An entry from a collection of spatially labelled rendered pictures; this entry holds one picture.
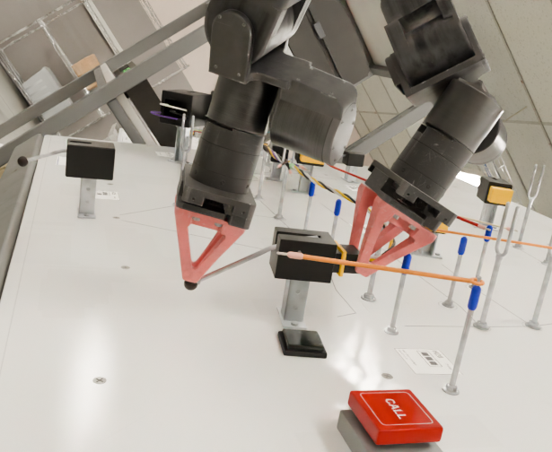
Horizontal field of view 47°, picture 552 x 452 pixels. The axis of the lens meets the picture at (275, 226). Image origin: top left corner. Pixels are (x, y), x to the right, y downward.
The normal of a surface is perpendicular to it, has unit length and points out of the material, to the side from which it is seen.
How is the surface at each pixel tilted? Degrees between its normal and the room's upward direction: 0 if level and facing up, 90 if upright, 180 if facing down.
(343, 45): 90
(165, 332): 52
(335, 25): 90
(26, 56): 90
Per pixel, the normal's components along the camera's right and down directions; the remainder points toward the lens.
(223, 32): -0.44, 0.51
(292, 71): 0.13, -0.78
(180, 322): 0.15, -0.95
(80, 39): 0.21, 0.19
